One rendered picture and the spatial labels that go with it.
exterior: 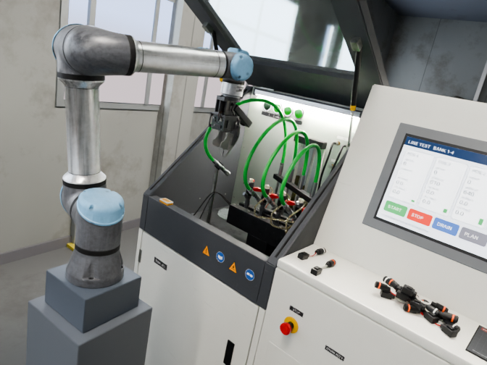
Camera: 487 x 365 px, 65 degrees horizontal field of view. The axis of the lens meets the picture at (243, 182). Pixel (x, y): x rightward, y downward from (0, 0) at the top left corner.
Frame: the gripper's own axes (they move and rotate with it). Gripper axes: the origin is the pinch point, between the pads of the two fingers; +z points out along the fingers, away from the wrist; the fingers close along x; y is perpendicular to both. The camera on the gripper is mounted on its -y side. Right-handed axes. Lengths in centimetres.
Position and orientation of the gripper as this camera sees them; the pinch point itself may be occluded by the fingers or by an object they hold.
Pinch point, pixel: (225, 153)
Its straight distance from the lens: 137.1
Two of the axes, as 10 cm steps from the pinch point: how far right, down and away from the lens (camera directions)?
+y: -6.4, 0.9, -7.6
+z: -1.8, 9.4, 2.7
